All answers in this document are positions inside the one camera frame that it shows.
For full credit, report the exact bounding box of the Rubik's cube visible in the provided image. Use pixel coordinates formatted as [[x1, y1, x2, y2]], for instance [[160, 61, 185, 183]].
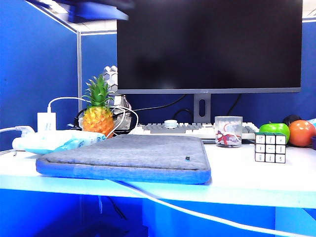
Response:
[[254, 132, 287, 164]]

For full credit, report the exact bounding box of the white and grey keyboard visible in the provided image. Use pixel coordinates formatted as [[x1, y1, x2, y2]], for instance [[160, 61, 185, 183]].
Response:
[[130, 119, 260, 144]]

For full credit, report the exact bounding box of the grey monitor stand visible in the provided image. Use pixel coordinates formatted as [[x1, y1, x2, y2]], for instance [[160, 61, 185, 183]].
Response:
[[194, 93, 212, 124]]

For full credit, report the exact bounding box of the grey felt laptop sleeve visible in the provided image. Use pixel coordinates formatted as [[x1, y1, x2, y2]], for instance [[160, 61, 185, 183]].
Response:
[[36, 134, 212, 185]]

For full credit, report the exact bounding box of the toy pineapple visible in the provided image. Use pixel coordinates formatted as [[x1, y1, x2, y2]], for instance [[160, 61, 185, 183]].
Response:
[[81, 74, 116, 139]]

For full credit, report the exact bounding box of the silver honeycomb ornament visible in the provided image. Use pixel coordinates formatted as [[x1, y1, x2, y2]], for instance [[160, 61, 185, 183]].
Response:
[[102, 65, 134, 131]]

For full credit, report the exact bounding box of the clear glass cup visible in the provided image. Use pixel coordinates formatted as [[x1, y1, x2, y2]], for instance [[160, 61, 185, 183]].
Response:
[[214, 115, 243, 148]]

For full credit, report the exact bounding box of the black computer monitor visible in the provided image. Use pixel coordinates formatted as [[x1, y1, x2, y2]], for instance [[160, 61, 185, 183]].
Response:
[[117, 0, 303, 95]]

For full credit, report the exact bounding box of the light blue tissue pack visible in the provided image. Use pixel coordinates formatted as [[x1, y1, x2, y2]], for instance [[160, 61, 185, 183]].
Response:
[[11, 130, 107, 155]]

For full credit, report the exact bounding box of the white charger block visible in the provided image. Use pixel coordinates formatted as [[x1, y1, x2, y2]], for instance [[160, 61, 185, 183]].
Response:
[[37, 112, 57, 133]]

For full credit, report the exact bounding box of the green apple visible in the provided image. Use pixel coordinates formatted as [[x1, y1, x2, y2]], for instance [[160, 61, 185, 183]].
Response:
[[259, 122, 290, 144]]

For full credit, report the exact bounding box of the black computer mouse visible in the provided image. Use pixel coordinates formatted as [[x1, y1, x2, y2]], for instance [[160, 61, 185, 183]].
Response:
[[282, 114, 302, 126]]

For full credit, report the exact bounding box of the orange fruit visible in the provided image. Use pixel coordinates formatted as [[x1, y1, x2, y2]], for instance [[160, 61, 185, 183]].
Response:
[[288, 119, 316, 147]]

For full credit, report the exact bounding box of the black cable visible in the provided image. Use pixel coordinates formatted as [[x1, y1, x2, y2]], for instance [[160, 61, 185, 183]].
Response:
[[172, 108, 195, 122], [226, 93, 242, 117], [133, 94, 187, 112], [73, 108, 86, 130]]

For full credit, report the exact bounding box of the thick white cable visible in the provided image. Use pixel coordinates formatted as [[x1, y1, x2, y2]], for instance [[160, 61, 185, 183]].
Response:
[[106, 179, 316, 237]]

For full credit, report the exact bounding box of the grey partition post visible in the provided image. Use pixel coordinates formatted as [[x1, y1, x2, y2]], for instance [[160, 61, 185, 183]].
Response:
[[76, 31, 82, 114]]

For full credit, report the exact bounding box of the thin white charger cable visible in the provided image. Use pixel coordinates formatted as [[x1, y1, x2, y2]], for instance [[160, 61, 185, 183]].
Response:
[[47, 96, 139, 139]]

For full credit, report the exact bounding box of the white cable with plug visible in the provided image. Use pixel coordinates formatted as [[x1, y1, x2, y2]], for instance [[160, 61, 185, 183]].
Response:
[[0, 125, 37, 138]]

